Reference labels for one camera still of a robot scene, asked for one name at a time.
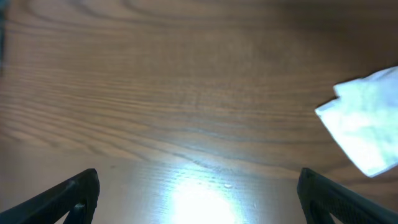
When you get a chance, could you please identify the khaki green shorts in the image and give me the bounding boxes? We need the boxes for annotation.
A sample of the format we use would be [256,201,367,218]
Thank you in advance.
[0,0,9,73]

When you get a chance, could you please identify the white garment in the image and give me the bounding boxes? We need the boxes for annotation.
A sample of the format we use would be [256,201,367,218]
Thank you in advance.
[315,67,397,177]

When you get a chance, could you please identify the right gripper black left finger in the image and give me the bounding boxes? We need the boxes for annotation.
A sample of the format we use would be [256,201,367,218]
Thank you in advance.
[1,169,100,224]

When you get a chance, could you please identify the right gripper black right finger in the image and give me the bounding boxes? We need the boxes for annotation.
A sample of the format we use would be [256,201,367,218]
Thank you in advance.
[297,168,397,224]

